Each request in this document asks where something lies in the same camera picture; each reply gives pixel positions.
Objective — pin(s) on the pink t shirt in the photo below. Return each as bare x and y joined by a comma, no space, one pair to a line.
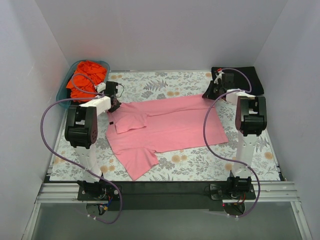
139,130

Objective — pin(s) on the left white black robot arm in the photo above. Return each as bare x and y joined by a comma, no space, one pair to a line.
81,131

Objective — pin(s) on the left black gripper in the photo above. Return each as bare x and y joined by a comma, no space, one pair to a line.
115,105

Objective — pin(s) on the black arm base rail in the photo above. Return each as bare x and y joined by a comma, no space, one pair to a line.
163,195

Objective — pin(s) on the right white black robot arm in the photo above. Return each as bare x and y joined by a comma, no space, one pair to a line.
250,122

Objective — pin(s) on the folded black t shirt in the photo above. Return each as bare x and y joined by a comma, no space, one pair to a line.
239,81

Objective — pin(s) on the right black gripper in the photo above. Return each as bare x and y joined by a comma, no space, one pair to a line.
210,91

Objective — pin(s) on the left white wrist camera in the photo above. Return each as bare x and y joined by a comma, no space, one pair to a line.
100,87

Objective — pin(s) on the orange t shirt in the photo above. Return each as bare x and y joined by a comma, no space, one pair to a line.
88,75

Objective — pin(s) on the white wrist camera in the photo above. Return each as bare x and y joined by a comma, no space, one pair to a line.
218,75
100,87

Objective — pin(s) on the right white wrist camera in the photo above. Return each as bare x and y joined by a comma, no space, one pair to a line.
218,75

